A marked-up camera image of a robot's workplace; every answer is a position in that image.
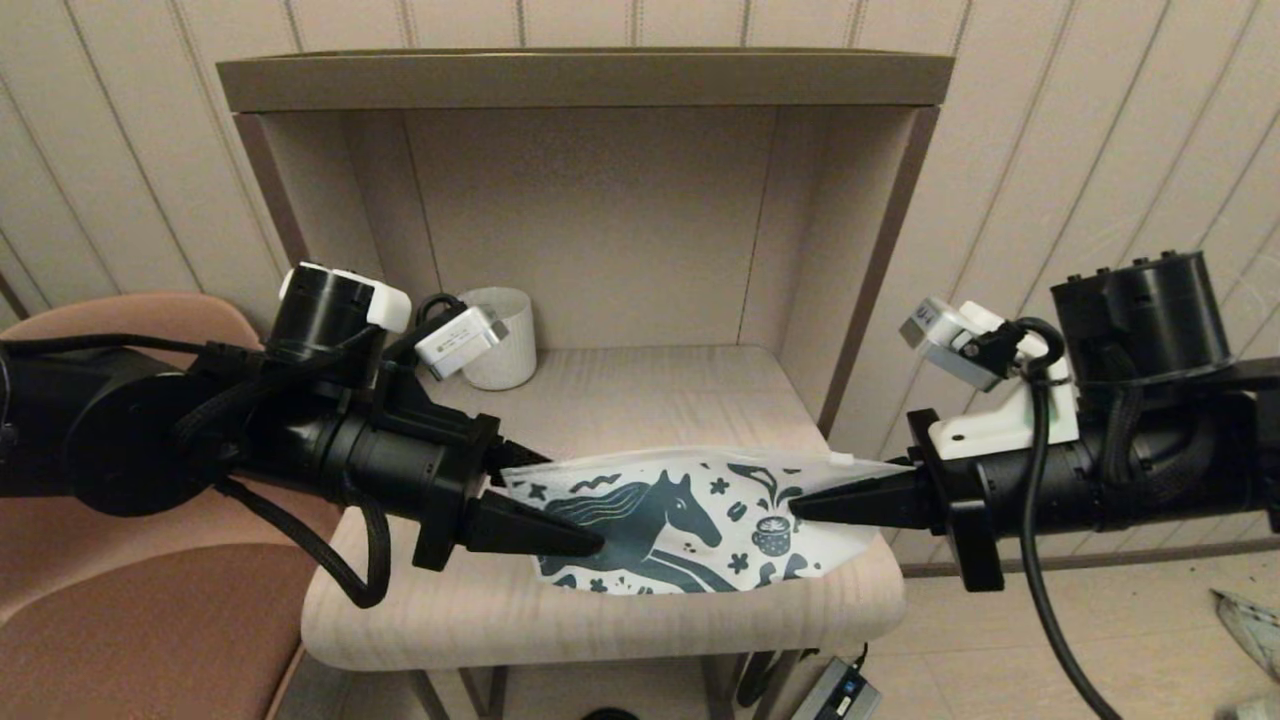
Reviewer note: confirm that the black round floor object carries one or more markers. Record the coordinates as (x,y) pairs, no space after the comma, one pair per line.
(610,714)

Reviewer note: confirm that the light wood nightstand shelf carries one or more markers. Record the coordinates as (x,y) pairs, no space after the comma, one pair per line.
(600,80)

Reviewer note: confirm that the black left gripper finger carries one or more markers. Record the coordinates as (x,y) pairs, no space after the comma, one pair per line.
(520,530)
(510,456)

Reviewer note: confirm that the grey power adapter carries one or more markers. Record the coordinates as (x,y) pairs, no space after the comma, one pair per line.
(835,695)

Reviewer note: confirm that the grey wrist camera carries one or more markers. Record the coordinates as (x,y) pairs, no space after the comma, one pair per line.
(940,335)
(455,340)

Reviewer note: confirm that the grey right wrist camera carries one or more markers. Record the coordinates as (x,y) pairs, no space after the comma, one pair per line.
(940,335)

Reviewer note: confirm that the white horse-print zip pouch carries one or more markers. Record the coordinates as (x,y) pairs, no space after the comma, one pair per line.
(680,520)

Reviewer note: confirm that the white speckled floor bag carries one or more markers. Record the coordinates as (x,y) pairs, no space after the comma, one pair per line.
(1255,625)

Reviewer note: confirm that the white ribbed mug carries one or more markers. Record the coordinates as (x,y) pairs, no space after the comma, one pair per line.
(520,350)

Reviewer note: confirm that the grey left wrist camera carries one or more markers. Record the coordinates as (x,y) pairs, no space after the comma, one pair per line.
(455,340)

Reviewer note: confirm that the brown upholstered chair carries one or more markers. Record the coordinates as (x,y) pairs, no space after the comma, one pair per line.
(150,620)

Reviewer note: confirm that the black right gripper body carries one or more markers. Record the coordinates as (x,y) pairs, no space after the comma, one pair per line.
(1020,490)

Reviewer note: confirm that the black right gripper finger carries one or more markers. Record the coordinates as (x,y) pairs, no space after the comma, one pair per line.
(890,515)
(880,494)

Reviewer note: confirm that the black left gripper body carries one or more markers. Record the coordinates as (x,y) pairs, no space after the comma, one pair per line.
(400,465)

